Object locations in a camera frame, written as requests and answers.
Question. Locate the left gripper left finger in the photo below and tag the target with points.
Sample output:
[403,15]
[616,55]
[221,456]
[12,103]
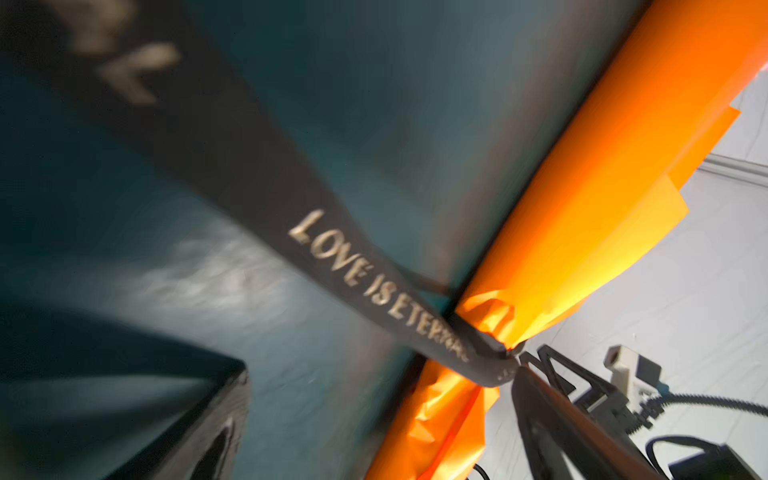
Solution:
[204,442]

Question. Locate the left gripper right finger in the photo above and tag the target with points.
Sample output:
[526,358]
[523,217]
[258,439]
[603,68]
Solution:
[555,433]

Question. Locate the orange wrapping paper sheet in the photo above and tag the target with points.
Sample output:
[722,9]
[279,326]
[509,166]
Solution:
[610,189]

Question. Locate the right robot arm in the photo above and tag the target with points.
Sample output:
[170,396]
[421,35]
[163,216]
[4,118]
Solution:
[672,456]

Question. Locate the green table mat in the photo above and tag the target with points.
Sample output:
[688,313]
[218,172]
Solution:
[139,139]

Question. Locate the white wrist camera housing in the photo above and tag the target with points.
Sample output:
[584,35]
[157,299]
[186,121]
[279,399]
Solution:
[635,376]

